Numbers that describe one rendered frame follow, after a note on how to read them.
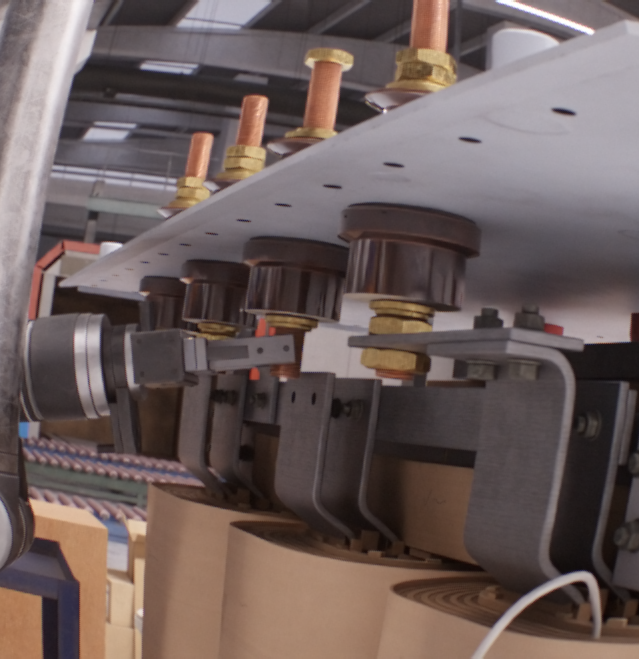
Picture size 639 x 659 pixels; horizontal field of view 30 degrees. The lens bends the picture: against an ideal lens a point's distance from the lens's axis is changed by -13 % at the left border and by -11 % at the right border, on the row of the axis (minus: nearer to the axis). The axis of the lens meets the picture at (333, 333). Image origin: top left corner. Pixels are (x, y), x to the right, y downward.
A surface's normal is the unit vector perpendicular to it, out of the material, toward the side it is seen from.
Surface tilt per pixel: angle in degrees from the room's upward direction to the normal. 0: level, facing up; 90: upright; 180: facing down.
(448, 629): 90
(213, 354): 84
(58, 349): 76
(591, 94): 180
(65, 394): 120
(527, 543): 90
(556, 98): 180
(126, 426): 90
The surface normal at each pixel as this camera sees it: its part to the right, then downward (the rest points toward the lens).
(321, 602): -0.55, -0.12
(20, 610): 0.33, -0.02
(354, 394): -0.94, -0.14
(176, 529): -0.83, -0.14
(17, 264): 0.84, 0.01
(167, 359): 0.00, -0.07
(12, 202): 0.52, -0.06
